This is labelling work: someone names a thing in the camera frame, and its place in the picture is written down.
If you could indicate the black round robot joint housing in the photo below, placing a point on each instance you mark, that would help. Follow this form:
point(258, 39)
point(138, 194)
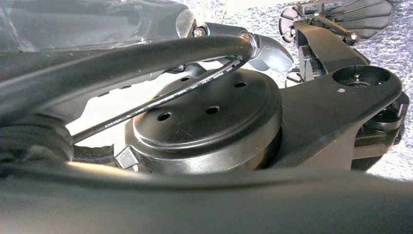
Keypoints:
point(206, 129)

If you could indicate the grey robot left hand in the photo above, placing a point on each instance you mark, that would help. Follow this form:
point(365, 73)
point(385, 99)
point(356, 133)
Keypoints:
point(96, 22)

